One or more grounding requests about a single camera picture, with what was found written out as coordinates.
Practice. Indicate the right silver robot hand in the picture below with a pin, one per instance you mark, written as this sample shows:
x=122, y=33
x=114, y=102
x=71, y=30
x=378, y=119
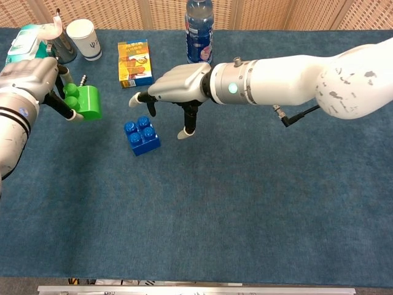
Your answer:
x=181, y=83

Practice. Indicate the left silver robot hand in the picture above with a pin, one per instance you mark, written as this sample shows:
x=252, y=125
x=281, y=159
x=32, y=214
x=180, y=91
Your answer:
x=27, y=73

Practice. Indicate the green rounded building block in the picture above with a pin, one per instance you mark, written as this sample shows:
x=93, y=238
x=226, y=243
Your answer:
x=89, y=104

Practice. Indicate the blue four-stud building block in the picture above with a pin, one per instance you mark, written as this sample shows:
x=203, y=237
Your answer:
x=147, y=146

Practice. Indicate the green wet wipes pack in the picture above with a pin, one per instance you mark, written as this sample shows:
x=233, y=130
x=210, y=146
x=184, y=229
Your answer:
x=26, y=43

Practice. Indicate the shiny steel mug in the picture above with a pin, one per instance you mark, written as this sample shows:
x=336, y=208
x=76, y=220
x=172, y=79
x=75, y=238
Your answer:
x=66, y=49

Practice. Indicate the blue drink bottle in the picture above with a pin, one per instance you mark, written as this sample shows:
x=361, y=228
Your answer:
x=199, y=37

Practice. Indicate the yellow and blue carton box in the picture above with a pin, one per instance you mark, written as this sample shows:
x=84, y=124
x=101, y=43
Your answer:
x=135, y=63

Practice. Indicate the white curved plastic item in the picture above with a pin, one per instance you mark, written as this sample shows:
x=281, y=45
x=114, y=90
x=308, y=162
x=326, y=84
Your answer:
x=53, y=29

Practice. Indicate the beaded metal rod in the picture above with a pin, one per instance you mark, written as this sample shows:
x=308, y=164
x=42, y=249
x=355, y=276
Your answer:
x=83, y=80

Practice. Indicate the white paper cup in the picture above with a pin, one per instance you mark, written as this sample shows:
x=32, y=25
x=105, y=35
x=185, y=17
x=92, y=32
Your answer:
x=86, y=38

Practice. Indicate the wicker folding screen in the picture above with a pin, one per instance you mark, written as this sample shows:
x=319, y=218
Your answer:
x=122, y=13

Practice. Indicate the blue felt table cloth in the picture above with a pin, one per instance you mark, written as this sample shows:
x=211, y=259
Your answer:
x=215, y=199

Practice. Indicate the aluminium rail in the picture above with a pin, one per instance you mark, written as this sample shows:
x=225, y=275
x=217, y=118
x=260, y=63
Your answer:
x=196, y=290

